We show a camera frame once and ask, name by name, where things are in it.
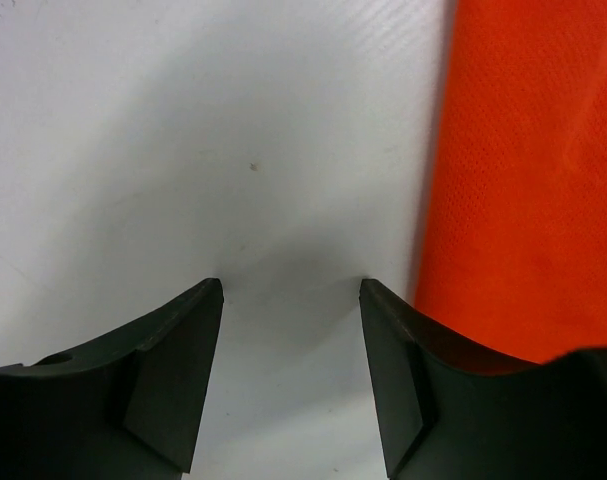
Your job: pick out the orange t shirt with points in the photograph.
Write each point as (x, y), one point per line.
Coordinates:
(515, 249)

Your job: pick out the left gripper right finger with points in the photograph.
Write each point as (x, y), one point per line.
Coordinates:
(451, 408)

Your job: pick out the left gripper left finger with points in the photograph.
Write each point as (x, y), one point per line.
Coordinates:
(125, 405)

